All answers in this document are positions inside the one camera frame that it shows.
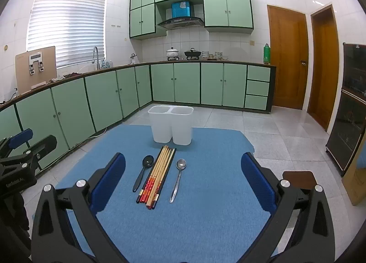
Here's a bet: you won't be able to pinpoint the cardboard box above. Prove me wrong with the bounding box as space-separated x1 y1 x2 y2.
344 137 366 206

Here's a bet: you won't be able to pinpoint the person's left forearm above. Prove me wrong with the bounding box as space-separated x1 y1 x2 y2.
0 191 32 263

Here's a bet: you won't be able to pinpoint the seasoning containers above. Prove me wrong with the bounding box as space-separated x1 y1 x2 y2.
202 51 229 60

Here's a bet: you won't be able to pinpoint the dark cloth on counter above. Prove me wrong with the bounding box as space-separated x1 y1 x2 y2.
48 72 83 83

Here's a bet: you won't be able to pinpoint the wooden red-handled chopstick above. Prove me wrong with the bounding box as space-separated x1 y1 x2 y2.
143 145 168 204
146 146 170 207

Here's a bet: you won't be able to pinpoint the green base cabinets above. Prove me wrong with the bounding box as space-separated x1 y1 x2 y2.
0 62 276 166

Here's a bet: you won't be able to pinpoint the green wall cabinets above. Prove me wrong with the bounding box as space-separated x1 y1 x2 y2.
129 0 254 41

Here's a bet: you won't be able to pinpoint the metal faucet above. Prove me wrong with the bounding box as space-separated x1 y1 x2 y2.
92 46 101 70

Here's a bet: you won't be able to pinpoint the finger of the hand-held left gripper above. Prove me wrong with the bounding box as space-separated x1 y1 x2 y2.
26 134 58 171
0 129 34 155

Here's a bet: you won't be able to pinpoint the wooden door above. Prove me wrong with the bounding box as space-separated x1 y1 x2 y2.
267 5 309 110
307 4 344 131

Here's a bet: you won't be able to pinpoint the blue box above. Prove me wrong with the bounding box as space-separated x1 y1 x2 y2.
172 0 191 19

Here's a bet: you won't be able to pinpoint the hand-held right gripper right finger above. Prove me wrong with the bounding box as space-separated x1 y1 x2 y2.
240 152 336 263

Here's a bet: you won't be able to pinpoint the black spoon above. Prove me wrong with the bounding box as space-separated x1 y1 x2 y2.
132 155 155 193

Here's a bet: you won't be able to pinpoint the white double utensil holder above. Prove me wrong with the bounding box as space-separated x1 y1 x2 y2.
148 105 194 146

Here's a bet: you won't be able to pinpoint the brown stool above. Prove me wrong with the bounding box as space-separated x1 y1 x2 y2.
282 171 316 191

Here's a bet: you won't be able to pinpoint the black wok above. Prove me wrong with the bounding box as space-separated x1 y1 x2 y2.
184 48 202 60

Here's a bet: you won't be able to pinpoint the black range hood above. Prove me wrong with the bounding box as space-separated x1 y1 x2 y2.
157 16 205 30

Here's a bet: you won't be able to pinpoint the dark glass cabinet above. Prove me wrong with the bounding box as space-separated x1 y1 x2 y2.
326 42 366 176

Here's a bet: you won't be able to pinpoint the metal spoon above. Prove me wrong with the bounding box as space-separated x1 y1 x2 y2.
169 158 187 204

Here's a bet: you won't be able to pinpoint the white window blind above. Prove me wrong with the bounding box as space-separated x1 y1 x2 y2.
27 0 108 68

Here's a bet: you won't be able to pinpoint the white clamp device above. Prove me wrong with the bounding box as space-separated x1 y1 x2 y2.
27 54 46 74

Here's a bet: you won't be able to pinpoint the blue table mat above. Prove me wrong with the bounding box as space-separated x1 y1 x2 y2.
54 124 272 263

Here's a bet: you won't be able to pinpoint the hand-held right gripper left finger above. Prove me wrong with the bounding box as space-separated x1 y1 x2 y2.
31 153 132 263

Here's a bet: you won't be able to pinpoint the brown board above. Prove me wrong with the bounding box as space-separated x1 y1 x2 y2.
15 46 57 94

